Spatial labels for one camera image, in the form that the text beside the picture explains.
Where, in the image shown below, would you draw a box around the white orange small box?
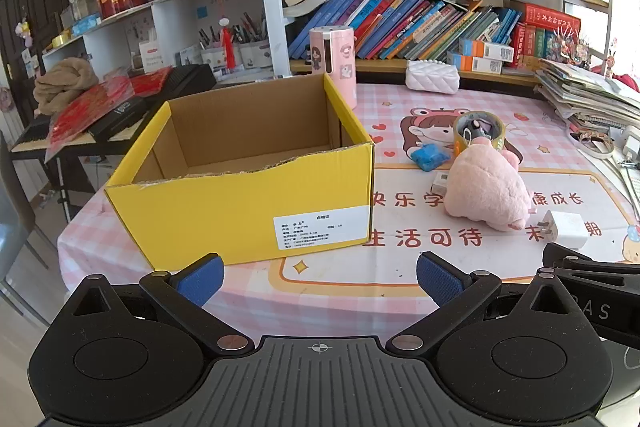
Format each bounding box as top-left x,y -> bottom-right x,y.
459,38 -> 515,62
447,52 -> 503,75

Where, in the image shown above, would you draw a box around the blue tissue pack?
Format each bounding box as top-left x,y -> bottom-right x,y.
70,13 -> 103,38

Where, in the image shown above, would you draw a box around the row of leaning books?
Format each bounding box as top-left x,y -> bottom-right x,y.
289,0 -> 523,62

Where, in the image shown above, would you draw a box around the colourful paper ornament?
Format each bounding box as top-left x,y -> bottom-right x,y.
547,29 -> 593,68

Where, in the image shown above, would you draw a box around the pink cylindrical container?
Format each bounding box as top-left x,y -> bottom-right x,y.
309,26 -> 358,110

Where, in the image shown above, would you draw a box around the red envelopes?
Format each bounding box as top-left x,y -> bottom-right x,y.
130,67 -> 173,98

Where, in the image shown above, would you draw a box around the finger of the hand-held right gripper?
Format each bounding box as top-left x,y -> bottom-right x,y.
542,242 -> 640,269
552,266 -> 640,294

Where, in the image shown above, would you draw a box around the blue crumpled object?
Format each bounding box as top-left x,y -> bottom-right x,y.
411,143 -> 452,172

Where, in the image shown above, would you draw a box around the white charger plug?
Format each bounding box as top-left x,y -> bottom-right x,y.
537,209 -> 588,250

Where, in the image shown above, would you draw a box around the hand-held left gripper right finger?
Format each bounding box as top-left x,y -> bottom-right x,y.
385,251 -> 577,355

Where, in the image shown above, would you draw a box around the red book box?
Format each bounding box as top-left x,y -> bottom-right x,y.
510,0 -> 582,58

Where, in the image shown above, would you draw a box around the white pen cup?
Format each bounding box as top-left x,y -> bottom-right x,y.
199,27 -> 233,72
235,12 -> 273,70

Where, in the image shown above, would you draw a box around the red packets plastic bag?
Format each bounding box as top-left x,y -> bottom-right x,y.
45,77 -> 136,162

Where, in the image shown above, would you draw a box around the brown cloth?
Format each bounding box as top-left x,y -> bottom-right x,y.
32,57 -> 100,116

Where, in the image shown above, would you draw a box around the stack of papers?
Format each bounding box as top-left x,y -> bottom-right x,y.
535,59 -> 640,132

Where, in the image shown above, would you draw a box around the grey chair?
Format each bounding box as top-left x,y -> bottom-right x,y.
0,132 -> 51,328

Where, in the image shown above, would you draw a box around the white quilted pouch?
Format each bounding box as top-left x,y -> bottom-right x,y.
405,59 -> 461,95

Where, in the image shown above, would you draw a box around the black electronic keyboard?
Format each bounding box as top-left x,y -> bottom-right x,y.
10,64 -> 218,152

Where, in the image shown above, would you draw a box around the white card box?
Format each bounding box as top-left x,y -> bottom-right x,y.
138,39 -> 166,72

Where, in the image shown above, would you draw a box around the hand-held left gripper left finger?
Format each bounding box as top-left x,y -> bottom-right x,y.
69,253 -> 256,356

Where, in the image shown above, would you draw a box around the black keyboard stand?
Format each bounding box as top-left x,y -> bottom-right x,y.
12,147 -> 96,223

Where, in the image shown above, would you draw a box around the yellow cardboard box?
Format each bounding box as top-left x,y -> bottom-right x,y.
104,73 -> 376,272

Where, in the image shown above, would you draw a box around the yellow tape roll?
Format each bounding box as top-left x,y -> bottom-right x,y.
452,111 -> 507,158

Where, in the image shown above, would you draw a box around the pink plush toy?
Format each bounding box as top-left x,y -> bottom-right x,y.
444,141 -> 538,233

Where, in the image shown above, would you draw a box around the long black box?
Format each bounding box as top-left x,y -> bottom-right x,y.
89,96 -> 148,142

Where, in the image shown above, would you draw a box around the red tassel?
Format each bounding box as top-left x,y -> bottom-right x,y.
218,18 -> 236,70

